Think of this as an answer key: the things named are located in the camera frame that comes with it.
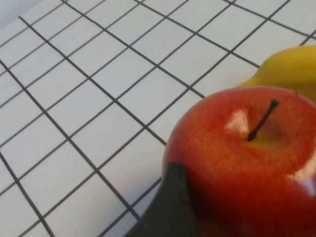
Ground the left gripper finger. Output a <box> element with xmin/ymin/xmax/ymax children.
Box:
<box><xmin>128</xmin><ymin>161</ymin><xmax>203</xmax><ymax>237</ymax></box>

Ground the yellow plastic banana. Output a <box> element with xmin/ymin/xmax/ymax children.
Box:
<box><xmin>236</xmin><ymin>45</ymin><xmax>316</xmax><ymax>104</ymax></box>

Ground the red plastic apple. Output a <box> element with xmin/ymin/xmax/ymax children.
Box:
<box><xmin>162</xmin><ymin>85</ymin><xmax>316</xmax><ymax>237</ymax></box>

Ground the white grid tablecloth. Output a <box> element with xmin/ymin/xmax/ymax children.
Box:
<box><xmin>0</xmin><ymin>0</ymin><xmax>316</xmax><ymax>237</ymax></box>

